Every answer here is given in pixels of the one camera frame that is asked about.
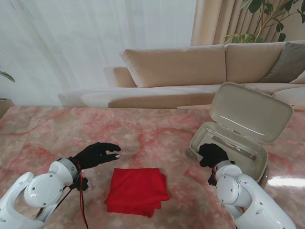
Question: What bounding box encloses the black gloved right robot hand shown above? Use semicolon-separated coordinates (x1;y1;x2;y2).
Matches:
198;143;230;168

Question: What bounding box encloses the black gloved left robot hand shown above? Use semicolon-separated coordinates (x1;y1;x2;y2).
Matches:
73;142;122;170

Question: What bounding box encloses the beige translucent suitcase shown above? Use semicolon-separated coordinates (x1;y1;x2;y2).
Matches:
189;82;294;189

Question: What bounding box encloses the red shirt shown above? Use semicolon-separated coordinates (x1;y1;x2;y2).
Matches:
104;167;170;219

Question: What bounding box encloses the light wooden coffee table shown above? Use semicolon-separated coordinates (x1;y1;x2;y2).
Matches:
176;104;301;112

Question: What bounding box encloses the beige corner sofa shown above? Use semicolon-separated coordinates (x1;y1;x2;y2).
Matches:
58;39;305;109

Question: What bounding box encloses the beige plant pot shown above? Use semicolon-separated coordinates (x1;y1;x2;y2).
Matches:
0;97;15;119

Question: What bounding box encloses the white sheer curtain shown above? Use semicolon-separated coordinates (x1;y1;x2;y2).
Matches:
0;0;198;107

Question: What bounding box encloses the beige sofa cushion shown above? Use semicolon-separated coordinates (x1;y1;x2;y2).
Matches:
289;71;305;84

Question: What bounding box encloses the green plant with long leaf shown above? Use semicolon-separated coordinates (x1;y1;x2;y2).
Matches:
0;66;16;83

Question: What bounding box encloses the grey sofa cushion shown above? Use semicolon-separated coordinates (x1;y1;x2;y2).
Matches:
261;42;305;83

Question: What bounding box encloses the beige pleated curtain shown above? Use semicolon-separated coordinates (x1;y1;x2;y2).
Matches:
190;0;290;46

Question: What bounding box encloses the tall green leafy plant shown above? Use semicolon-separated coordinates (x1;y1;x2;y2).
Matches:
224;0;305;44

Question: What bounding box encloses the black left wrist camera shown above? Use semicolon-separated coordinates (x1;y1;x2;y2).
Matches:
71;177;89;192

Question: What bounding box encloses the red black left arm cable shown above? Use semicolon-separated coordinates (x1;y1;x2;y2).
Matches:
54;162;90;229

